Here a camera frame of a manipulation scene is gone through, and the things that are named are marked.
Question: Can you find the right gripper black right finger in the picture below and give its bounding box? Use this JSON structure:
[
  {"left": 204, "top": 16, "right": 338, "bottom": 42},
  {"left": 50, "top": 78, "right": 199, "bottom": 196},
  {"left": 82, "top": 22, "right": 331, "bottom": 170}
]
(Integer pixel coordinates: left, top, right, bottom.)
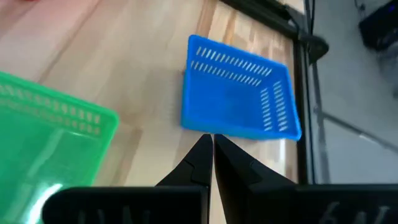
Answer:
[{"left": 213, "top": 134, "right": 398, "bottom": 224}]

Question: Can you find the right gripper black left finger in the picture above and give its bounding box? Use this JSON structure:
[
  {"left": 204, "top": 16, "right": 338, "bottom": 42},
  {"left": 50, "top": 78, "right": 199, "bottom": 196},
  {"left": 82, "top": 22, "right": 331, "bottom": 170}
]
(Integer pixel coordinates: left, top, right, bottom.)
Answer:
[{"left": 41, "top": 133, "right": 214, "bottom": 224}]

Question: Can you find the blue plastic basket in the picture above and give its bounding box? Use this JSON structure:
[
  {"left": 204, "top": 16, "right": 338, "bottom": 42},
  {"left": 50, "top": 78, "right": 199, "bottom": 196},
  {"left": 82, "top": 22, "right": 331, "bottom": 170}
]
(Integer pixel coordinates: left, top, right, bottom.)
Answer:
[{"left": 180, "top": 34, "right": 303, "bottom": 142}]

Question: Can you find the green plastic basket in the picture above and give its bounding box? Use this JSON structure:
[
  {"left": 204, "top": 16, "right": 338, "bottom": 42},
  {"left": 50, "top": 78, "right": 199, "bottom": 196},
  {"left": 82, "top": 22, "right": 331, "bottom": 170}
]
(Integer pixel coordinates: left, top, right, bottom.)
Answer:
[{"left": 0, "top": 70, "right": 121, "bottom": 224}]

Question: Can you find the black device with blue light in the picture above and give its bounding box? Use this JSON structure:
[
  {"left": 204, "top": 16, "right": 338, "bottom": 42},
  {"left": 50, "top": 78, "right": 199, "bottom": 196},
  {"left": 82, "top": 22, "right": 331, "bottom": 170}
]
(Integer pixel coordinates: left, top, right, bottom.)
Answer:
[{"left": 358, "top": 0, "right": 398, "bottom": 52}]

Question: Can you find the black aluminium frame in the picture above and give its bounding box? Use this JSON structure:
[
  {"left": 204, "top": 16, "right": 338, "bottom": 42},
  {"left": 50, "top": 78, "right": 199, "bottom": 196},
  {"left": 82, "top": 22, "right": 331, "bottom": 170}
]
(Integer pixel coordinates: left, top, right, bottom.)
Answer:
[{"left": 218, "top": 0, "right": 330, "bottom": 185}]

